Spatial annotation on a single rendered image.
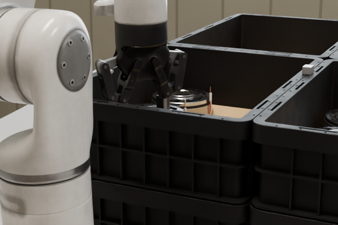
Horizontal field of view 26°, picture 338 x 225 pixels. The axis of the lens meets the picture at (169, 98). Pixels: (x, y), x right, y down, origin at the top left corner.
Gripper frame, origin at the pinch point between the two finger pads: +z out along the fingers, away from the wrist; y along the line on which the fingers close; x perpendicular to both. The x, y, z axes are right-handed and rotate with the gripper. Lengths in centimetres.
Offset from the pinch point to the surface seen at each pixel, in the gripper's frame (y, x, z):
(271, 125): 4.7, -25.9, -5.3
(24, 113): 0, 67, 19
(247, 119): 3.5, -22.6, -5.3
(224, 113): 19.7, 9.4, 5.7
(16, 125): -4, 59, 19
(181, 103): 11.0, 8.6, 2.3
